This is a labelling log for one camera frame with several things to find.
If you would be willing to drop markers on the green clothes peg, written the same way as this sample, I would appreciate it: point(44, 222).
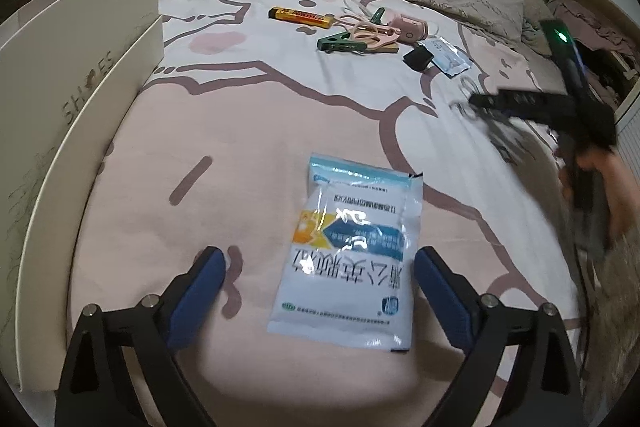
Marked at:
point(337, 43)
point(377, 16)

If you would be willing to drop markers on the black binder clip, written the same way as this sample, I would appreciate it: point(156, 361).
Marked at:
point(417, 58)

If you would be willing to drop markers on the white louvred closet door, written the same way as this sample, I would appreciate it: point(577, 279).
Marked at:
point(627, 117)

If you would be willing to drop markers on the white blue medicine sachet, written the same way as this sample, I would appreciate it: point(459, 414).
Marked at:
point(350, 257)

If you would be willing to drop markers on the white cardboard box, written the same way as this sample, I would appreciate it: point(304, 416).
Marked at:
point(60, 157)

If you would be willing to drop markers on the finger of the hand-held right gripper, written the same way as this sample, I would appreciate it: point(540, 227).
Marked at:
point(540, 107)
point(487, 101)

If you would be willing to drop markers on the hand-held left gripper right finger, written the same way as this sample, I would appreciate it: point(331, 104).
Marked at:
point(442, 302)

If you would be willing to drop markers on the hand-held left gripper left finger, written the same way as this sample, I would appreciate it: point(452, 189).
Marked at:
point(195, 302)

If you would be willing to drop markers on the person's right hand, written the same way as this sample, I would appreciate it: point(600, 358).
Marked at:
point(617, 192)

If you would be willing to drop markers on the pink mini fan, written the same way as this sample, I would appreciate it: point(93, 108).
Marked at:
point(412, 31)

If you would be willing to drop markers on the fluffy beige cushion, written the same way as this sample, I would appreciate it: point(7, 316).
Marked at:
point(535, 27)

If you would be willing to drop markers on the small clear blue sachet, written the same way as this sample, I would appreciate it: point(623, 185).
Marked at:
point(447, 57)

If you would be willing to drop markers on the orange yellow printed lighter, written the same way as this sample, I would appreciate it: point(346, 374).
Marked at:
point(300, 18)

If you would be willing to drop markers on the pile of pink clothes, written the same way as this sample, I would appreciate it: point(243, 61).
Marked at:
point(595, 22)

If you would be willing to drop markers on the brown wooden piece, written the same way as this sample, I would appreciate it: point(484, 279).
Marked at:
point(385, 50)

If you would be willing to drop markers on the printed cartoon blanket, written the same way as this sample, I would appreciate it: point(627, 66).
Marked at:
point(225, 132)

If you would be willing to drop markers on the pink scissors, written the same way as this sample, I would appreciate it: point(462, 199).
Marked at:
point(372, 36)

